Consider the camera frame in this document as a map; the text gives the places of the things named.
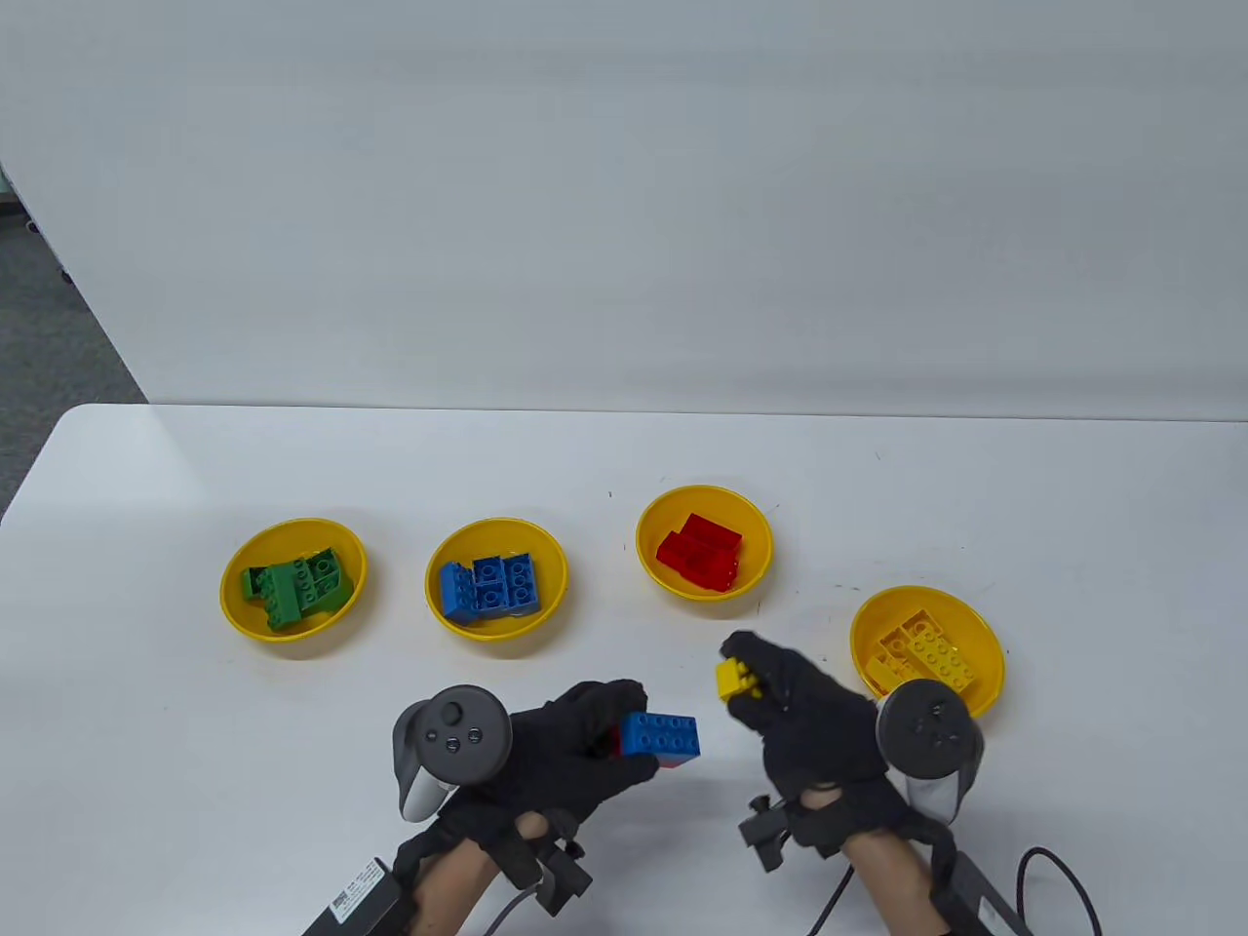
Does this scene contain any person's left hand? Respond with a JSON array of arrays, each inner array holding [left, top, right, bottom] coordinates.
[[395, 680, 662, 883]]

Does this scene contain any person's right hand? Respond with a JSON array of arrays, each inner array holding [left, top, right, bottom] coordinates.
[[721, 631, 955, 883]]

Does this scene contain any grey handheld controller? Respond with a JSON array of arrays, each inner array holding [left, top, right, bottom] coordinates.
[[876, 680, 986, 825], [392, 685, 514, 823]]

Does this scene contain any person's left forearm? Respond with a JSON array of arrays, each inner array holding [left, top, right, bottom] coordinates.
[[409, 843, 503, 936]]

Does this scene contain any person's right forearm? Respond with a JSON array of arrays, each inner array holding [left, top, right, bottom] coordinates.
[[840, 829, 942, 936]]

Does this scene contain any yellow plastic bowl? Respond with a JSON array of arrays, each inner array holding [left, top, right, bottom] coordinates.
[[426, 517, 571, 642], [221, 517, 370, 643], [635, 485, 774, 603], [850, 585, 1006, 722]]

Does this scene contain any black wrist sensor box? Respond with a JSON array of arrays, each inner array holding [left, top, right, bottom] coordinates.
[[936, 853, 1034, 936], [300, 858, 410, 936]]

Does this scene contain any braided black cable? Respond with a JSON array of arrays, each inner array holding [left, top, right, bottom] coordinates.
[[1017, 846, 1103, 936]]

